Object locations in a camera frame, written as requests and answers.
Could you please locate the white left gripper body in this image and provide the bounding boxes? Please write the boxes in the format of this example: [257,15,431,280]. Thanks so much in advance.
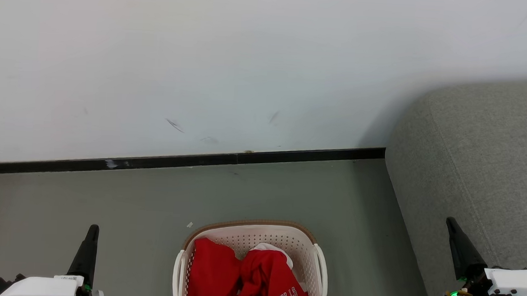
[0,272,87,296]

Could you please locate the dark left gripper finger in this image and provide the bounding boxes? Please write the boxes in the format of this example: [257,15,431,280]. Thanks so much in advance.
[66,223,100,288]

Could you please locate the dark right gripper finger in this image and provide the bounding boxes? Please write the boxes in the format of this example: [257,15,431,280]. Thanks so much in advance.
[443,217,490,282]

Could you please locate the plain red shorts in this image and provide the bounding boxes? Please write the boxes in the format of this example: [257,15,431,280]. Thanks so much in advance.
[187,237,245,296]

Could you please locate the red Bulls 23 jersey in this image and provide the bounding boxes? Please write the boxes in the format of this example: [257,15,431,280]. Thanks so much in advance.
[236,241,313,296]

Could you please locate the grey fabric sofa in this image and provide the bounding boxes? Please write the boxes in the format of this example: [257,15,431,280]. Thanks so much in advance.
[377,73,527,296]

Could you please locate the black baseboard strip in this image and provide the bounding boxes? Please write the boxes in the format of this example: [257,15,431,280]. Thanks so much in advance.
[0,128,386,196]

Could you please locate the white plastic laundry basket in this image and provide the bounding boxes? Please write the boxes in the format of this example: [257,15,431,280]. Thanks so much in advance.
[172,215,332,296]

